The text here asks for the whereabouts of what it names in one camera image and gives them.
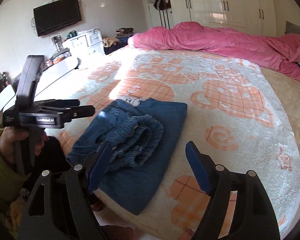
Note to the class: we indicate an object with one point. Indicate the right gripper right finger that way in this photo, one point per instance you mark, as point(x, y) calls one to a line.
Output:
point(254, 216)

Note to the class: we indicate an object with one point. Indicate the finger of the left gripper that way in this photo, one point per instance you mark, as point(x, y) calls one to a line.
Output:
point(58, 103)
point(74, 112)

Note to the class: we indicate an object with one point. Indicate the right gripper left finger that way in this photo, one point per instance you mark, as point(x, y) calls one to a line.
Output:
point(59, 204)

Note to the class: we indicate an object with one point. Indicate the blue denim pants lace trim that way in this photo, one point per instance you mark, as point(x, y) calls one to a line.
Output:
point(143, 135)

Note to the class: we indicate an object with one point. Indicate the green left sleeve forearm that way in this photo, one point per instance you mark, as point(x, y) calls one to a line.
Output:
point(10, 183)

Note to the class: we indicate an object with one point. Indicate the left hand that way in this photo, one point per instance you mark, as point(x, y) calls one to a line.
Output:
point(11, 135)

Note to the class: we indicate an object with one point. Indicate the white drawer cabinet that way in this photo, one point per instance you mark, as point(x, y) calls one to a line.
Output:
point(86, 43)

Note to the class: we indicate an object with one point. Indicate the pile of folded clothes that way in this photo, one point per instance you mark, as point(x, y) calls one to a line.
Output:
point(112, 44)

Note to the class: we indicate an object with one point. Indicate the white orange plush blanket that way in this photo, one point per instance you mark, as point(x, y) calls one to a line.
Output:
point(233, 115)

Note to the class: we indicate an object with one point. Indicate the beige bed sheet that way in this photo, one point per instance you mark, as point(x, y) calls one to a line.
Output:
point(288, 92)

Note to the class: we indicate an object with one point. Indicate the hanging bags on door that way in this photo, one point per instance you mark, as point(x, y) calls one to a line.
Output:
point(162, 7)

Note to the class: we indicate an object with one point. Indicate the pink duvet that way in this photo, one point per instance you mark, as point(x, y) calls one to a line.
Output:
point(280, 54)

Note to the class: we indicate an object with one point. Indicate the grey padded headboard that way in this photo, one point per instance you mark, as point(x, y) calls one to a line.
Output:
point(292, 28)

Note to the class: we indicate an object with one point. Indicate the white wardrobe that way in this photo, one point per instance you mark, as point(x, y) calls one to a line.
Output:
point(254, 17)

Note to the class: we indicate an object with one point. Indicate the black wall television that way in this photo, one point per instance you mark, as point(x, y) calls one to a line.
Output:
point(56, 16)

